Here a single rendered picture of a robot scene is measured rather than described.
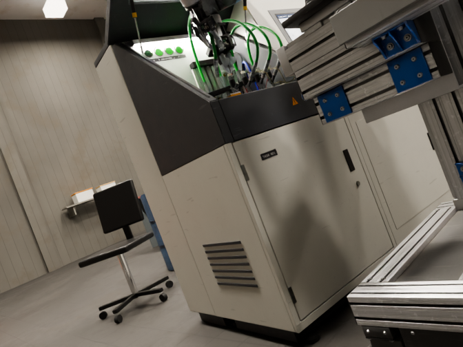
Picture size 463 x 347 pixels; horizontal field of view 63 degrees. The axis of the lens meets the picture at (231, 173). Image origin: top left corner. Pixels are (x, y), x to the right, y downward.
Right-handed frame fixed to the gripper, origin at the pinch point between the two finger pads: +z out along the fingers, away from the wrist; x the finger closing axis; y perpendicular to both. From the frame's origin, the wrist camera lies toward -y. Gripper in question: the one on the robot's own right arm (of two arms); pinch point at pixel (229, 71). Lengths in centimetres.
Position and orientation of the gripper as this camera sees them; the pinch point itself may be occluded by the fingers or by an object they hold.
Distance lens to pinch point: 176.8
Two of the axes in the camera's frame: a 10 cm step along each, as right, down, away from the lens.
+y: 5.4, -2.0, -8.2
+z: 3.6, 9.3, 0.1
